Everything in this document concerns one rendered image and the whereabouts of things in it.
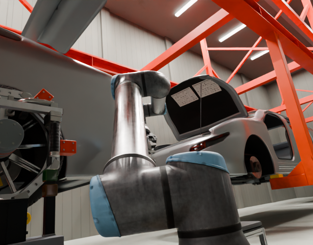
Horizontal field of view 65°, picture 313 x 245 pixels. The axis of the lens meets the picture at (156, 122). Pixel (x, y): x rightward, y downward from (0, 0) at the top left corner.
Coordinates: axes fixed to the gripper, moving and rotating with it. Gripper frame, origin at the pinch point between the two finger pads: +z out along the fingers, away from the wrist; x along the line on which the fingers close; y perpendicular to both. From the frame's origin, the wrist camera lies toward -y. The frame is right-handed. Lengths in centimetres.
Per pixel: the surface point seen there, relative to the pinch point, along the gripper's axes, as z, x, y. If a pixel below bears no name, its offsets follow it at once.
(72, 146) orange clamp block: -2.8, -0.4, -42.5
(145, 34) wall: -777, 1, 194
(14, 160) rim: 2, 5, -69
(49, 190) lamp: 49, -15, -50
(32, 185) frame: 17, 9, -59
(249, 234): 41, 30, 55
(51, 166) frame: 8, 5, -52
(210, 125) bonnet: -235, 91, 195
